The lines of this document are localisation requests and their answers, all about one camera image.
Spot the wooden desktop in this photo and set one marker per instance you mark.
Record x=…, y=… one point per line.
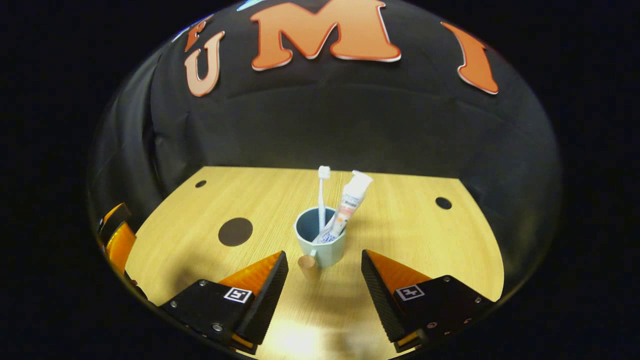
x=425, y=240

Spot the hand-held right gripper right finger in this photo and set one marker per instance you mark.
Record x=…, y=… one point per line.
x=382, y=302

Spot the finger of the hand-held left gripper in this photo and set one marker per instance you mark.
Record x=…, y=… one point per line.
x=120, y=240

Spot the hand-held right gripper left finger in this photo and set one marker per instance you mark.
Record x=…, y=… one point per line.
x=265, y=305

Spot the white toothbrush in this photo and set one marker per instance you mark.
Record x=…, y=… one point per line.
x=322, y=200

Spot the dark round coaster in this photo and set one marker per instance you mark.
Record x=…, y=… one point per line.
x=235, y=231

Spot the white toothpaste tube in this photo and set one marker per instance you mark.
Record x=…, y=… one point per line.
x=350, y=200

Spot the light blue cup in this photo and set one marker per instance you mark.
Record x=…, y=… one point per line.
x=330, y=252

